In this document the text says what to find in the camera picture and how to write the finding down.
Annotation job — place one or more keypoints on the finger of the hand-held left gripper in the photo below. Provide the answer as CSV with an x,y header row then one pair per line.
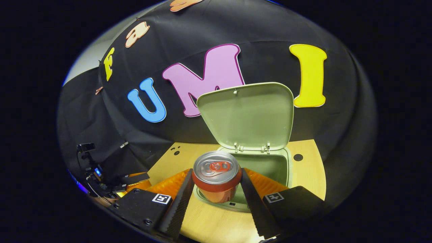
x,y
138,185

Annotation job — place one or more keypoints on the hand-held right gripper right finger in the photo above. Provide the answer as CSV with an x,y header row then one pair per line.
x,y
256,212

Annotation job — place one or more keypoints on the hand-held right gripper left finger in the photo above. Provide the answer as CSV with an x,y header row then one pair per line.
x,y
179,209

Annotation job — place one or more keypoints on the red pop can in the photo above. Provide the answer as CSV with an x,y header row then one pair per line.
x,y
216,184

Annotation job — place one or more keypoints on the green desktop garbage bin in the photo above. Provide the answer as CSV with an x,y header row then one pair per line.
x,y
249,118

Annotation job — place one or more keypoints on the wooden desktop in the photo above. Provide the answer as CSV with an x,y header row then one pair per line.
x,y
307,175

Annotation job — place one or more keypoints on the small white tag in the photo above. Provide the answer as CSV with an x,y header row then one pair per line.
x,y
124,144

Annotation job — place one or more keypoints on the copper cloth clip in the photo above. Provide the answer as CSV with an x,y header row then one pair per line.
x,y
99,90

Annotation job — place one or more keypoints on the black backdrop cloth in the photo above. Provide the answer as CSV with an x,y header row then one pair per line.
x,y
263,50

